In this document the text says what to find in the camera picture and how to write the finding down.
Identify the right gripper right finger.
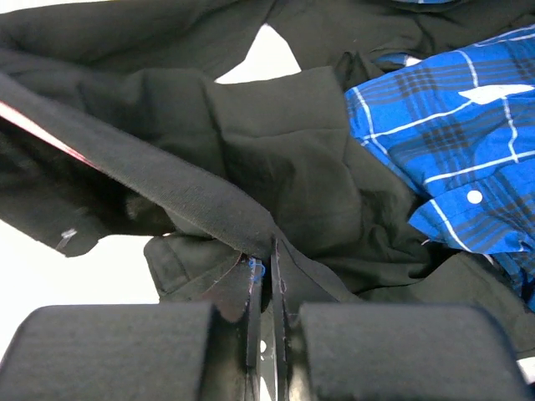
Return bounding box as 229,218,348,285
270,240,531,400

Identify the black shirt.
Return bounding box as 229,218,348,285
1,1,534,358

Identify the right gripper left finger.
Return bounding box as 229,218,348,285
1,256,262,400

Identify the blue plaid shirt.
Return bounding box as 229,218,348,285
345,25,534,307

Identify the pink wire hanger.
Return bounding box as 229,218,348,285
1,102,98,170

